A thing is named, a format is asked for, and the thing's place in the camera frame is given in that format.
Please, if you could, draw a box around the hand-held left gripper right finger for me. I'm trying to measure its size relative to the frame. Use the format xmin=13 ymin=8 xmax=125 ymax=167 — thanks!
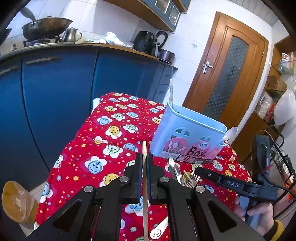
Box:
xmin=147 ymin=153 xmax=266 ymax=241

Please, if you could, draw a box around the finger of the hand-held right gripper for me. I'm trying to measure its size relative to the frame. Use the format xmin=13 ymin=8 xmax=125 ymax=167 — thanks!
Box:
xmin=193 ymin=167 xmax=258 ymax=194

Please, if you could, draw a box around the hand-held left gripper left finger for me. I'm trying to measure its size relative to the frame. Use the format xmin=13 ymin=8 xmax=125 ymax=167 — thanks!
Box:
xmin=26 ymin=153 xmax=142 ymax=241

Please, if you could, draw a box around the steel fork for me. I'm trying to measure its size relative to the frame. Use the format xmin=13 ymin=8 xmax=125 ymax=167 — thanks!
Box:
xmin=187 ymin=174 xmax=201 ymax=189
xmin=183 ymin=170 xmax=195 ymax=188

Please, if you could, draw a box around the beige spoon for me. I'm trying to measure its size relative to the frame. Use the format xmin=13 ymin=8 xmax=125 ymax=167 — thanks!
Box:
xmin=221 ymin=126 xmax=238 ymax=142

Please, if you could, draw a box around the light blue utensil box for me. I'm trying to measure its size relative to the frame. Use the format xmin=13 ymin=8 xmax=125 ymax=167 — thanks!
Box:
xmin=150 ymin=102 xmax=228 ymax=164

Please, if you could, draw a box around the person's right forearm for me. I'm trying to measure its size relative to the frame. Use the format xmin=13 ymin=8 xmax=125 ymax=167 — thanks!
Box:
xmin=262 ymin=219 xmax=286 ymax=241

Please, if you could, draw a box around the person's right hand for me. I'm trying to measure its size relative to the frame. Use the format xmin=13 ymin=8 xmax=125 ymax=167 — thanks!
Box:
xmin=235 ymin=196 xmax=276 ymax=235

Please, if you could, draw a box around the red smiley flower tablecloth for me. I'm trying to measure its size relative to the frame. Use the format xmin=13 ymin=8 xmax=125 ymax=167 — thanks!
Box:
xmin=35 ymin=92 xmax=253 ymax=241

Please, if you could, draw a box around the wooden shelf unit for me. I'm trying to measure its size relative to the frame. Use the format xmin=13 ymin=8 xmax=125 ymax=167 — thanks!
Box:
xmin=238 ymin=35 xmax=296 ymax=167

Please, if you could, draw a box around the white plastic bag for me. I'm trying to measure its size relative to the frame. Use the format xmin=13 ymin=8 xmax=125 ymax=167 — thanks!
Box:
xmin=274 ymin=88 xmax=296 ymax=126

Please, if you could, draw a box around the brown wooden door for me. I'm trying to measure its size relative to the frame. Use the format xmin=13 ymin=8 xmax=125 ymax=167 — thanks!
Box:
xmin=182 ymin=11 xmax=269 ymax=163

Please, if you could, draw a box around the cardboard box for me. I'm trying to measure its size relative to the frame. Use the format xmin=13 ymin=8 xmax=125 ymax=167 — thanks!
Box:
xmin=267 ymin=75 xmax=287 ymax=91

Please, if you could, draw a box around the dark cooking pot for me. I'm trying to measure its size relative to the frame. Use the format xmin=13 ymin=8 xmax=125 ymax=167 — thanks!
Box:
xmin=158 ymin=48 xmax=176 ymax=63

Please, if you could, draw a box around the brown wooden stool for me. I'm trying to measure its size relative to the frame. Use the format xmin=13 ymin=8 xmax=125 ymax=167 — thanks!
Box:
xmin=1 ymin=180 xmax=39 ymax=229

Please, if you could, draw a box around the wooden cutting board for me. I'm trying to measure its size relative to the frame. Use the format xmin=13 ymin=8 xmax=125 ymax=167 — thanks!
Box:
xmin=76 ymin=43 xmax=159 ymax=59

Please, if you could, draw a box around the black air fryer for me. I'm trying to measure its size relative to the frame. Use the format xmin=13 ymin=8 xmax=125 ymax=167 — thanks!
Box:
xmin=133 ymin=31 xmax=156 ymax=53

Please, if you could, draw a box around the black round lid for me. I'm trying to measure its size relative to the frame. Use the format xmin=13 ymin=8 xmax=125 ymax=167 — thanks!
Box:
xmin=155 ymin=30 xmax=168 ymax=57

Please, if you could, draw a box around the white patterned cloth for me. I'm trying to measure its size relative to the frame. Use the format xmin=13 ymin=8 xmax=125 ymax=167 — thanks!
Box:
xmin=92 ymin=32 xmax=130 ymax=48

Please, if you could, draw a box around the steel kettle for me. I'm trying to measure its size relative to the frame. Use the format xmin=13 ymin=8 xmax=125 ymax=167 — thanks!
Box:
xmin=61 ymin=27 xmax=83 ymax=43

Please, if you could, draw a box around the gas stove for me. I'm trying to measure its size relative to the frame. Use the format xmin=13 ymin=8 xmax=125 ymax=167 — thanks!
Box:
xmin=23 ymin=38 xmax=61 ymax=47

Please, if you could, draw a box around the large steel wok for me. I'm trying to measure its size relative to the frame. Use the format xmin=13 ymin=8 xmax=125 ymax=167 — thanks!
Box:
xmin=20 ymin=7 xmax=73 ymax=40

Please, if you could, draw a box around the black cable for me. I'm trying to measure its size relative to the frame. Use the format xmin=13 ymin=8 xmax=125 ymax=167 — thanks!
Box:
xmin=264 ymin=160 xmax=296 ymax=195

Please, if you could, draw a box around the silver door handle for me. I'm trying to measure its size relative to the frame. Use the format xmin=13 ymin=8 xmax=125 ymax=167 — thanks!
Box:
xmin=203 ymin=61 xmax=214 ymax=74

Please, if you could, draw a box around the blue wall cabinet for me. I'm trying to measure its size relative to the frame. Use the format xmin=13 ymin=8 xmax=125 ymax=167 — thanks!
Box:
xmin=104 ymin=0 xmax=191 ymax=32

